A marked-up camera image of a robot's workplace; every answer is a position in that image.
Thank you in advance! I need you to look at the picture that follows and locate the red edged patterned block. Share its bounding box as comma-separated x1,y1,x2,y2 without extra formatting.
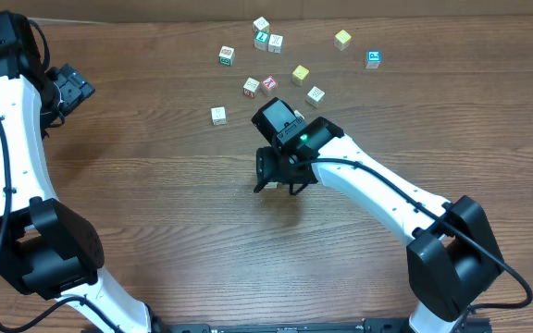
294,110,304,119

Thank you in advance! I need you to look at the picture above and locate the blue D wooden block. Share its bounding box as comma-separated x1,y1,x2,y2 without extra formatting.
264,182,278,190

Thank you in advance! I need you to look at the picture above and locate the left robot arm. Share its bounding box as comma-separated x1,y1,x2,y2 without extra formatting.
0,11,164,332

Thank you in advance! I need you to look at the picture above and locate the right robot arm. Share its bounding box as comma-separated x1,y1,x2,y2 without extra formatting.
252,98,502,332

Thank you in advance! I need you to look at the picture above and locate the plain patterned wooden block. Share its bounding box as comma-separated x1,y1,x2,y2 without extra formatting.
306,86,326,108

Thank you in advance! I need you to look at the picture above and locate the plain block lower left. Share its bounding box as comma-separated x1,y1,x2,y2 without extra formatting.
211,106,227,126

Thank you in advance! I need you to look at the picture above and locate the red letter wooden block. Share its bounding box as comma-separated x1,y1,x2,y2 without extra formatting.
260,75,279,97

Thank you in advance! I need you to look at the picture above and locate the red edged plain block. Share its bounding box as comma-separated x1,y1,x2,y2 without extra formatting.
242,78,260,98

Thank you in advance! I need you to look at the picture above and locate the yellow block centre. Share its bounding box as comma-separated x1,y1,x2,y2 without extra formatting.
291,65,309,86

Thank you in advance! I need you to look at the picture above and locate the yellow block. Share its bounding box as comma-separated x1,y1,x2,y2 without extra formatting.
333,30,352,51
291,65,309,86

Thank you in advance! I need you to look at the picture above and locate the plain block beside green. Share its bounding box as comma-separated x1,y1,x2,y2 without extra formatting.
267,34,283,54

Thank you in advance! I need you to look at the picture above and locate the green edged wooden block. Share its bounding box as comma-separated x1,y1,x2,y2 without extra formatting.
218,45,235,67

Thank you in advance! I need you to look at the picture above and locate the green letter wooden block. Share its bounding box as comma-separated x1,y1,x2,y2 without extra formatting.
254,31,269,51

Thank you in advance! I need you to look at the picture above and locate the yellow block upper right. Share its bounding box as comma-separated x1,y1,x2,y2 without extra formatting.
333,30,352,51

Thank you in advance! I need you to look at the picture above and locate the blue P wooden block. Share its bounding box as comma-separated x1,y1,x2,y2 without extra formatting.
365,50,381,69

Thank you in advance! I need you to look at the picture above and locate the top plain wooden block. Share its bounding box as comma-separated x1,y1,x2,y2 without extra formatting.
253,17,270,33

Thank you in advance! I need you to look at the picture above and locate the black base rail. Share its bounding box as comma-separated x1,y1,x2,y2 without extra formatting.
145,316,494,333

